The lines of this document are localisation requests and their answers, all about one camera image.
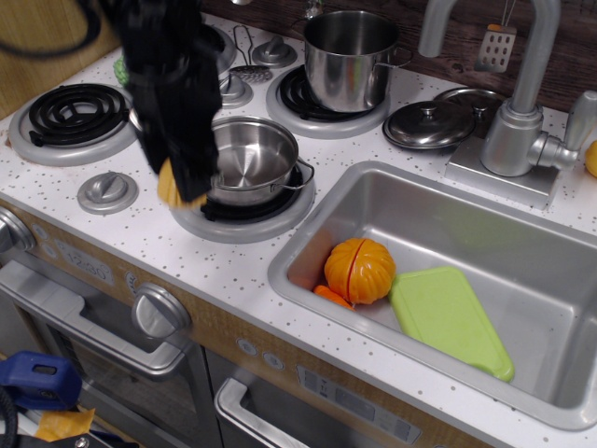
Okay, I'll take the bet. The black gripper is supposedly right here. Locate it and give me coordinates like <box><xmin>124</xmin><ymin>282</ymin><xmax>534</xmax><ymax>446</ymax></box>
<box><xmin>123</xmin><ymin>36</ymin><xmax>222</xmax><ymax>202</ymax></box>

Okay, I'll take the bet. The yellow toy corn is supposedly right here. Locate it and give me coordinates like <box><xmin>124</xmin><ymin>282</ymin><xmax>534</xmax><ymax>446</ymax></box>
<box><xmin>157</xmin><ymin>159</ymin><xmax>207</xmax><ymax>209</ymax></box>

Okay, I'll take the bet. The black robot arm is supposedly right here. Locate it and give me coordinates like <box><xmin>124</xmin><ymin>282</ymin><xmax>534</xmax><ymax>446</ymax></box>
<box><xmin>102</xmin><ymin>1</ymin><xmax>222</xmax><ymax>203</ymax></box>

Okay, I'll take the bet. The small steel pan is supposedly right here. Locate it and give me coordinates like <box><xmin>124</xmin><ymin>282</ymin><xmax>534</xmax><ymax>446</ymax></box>
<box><xmin>207</xmin><ymin>116</ymin><xmax>314</xmax><ymax>206</ymax></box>

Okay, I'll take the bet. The front right stove burner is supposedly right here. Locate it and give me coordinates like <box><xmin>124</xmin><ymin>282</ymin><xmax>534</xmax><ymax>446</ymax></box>
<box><xmin>172</xmin><ymin>161</ymin><xmax>315</xmax><ymax>244</ymax></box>

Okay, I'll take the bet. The stove burner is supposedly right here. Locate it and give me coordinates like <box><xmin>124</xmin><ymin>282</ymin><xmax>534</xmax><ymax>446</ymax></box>
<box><xmin>7</xmin><ymin>83</ymin><xmax>136</xmax><ymax>167</ymax></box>
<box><xmin>266</xmin><ymin>65</ymin><xmax>391</xmax><ymax>140</ymax></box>
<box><xmin>172</xmin><ymin>161</ymin><xmax>315</xmax><ymax>244</ymax></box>
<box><xmin>204</xmin><ymin>25</ymin><xmax>237</xmax><ymax>78</ymax></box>

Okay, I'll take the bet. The front left stove knob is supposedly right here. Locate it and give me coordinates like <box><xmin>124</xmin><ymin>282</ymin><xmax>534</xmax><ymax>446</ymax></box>
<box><xmin>77</xmin><ymin>172</ymin><xmax>139</xmax><ymax>215</ymax></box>

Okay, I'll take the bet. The stove knob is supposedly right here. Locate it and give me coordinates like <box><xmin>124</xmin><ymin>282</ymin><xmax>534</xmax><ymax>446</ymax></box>
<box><xmin>219</xmin><ymin>74</ymin><xmax>253</xmax><ymax>109</ymax></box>
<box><xmin>252</xmin><ymin>35</ymin><xmax>298</xmax><ymax>69</ymax></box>
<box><xmin>77</xmin><ymin>172</ymin><xmax>139</xmax><ymax>215</ymax></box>

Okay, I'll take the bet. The middle stove knob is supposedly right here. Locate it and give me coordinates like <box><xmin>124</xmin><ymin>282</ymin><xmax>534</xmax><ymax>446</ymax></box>
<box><xmin>219</xmin><ymin>74</ymin><xmax>253</xmax><ymax>109</ymax></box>

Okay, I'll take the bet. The back right stove burner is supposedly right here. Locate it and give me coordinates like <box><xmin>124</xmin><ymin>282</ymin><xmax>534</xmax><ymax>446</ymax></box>
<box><xmin>266</xmin><ymin>65</ymin><xmax>391</xmax><ymax>140</ymax></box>

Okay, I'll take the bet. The front left stove burner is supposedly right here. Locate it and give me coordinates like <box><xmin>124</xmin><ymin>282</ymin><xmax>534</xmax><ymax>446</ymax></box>
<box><xmin>7</xmin><ymin>83</ymin><xmax>136</xmax><ymax>167</ymax></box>

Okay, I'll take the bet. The back left stove burner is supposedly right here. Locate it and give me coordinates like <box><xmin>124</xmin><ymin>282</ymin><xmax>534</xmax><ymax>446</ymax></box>
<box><xmin>204</xmin><ymin>25</ymin><xmax>237</xmax><ymax>78</ymax></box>

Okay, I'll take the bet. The back stove knob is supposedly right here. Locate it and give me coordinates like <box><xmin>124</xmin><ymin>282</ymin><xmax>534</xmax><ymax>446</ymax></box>
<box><xmin>252</xmin><ymin>35</ymin><xmax>298</xmax><ymax>69</ymax></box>

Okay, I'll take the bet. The metal masher utensil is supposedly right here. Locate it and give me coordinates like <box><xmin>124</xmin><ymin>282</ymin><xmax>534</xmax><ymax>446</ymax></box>
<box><xmin>229</xmin><ymin>24</ymin><xmax>273</xmax><ymax>85</ymax></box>

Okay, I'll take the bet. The green toy bitter gourd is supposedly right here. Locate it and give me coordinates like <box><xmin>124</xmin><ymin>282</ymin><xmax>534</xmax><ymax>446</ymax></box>
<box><xmin>113</xmin><ymin>56</ymin><xmax>129</xmax><ymax>87</ymax></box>

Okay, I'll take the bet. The large oven dial knob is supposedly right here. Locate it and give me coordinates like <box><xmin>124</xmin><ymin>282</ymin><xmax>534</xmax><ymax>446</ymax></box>
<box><xmin>132</xmin><ymin>282</ymin><xmax>191</xmax><ymax>340</ymax></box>

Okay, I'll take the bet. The orange toy slice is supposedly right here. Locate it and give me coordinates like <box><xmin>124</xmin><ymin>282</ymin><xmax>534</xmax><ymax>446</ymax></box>
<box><xmin>312</xmin><ymin>285</ymin><xmax>354</xmax><ymax>311</ymax></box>

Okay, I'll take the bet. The left edge oven knob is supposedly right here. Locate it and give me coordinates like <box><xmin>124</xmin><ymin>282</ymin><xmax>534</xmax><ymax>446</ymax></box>
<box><xmin>0</xmin><ymin>207</ymin><xmax>36</xmax><ymax>253</ymax></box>

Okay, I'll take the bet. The orange toy pumpkin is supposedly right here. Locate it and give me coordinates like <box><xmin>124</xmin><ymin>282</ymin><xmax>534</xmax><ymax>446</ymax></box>
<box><xmin>324</xmin><ymin>238</ymin><xmax>396</xmax><ymax>305</ymax></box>

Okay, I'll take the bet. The tall steel pot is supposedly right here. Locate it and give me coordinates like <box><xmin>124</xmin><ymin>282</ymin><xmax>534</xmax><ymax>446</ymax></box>
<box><xmin>302</xmin><ymin>10</ymin><xmax>413</xmax><ymax>113</ymax></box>

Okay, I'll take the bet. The dark steel pot lid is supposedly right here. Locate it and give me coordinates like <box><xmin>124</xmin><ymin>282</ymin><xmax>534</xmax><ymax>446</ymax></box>
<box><xmin>382</xmin><ymin>100</ymin><xmax>476</xmax><ymax>150</ymax></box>

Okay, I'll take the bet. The green plastic cutting board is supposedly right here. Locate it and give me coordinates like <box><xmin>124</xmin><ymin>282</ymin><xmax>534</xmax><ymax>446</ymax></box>
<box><xmin>388</xmin><ymin>266</ymin><xmax>515</xmax><ymax>383</ymax></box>

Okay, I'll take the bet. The silver toy faucet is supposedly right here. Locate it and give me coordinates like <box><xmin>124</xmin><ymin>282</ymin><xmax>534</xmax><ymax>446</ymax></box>
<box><xmin>445</xmin><ymin>1</ymin><xmax>596</xmax><ymax>210</ymax></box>

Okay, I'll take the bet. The hanging slotted spatula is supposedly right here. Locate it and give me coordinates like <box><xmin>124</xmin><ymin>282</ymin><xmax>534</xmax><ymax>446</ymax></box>
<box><xmin>474</xmin><ymin>1</ymin><xmax>517</xmax><ymax>74</ymax></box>

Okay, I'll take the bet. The silver sink basin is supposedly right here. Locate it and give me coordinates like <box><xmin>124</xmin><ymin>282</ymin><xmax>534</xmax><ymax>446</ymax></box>
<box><xmin>268</xmin><ymin>161</ymin><xmax>596</xmax><ymax>430</ymax></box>

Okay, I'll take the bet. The yellow toy lemon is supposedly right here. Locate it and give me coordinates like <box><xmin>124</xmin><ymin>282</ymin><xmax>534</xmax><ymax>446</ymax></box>
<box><xmin>584</xmin><ymin>141</ymin><xmax>597</xmax><ymax>178</ymax></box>

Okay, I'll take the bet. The left oven door handle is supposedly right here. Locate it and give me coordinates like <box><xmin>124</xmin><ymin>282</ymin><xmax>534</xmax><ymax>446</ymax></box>
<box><xmin>1</xmin><ymin>261</ymin><xmax>186</xmax><ymax>381</ymax></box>

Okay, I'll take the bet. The oven door handle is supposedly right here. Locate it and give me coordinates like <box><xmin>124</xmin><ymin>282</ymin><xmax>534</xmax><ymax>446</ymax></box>
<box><xmin>214</xmin><ymin>378</ymin><xmax>306</xmax><ymax>448</ymax></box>
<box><xmin>1</xmin><ymin>261</ymin><xmax>186</xmax><ymax>381</ymax></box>

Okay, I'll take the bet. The black cable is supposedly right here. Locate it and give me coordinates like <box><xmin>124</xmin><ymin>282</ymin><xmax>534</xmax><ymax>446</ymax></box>
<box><xmin>0</xmin><ymin>0</ymin><xmax>103</xmax><ymax>60</ymax></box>

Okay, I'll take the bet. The right oven door handle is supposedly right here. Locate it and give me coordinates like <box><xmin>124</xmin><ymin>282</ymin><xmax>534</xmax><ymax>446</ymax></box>
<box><xmin>214</xmin><ymin>378</ymin><xmax>306</xmax><ymax>448</ymax></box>

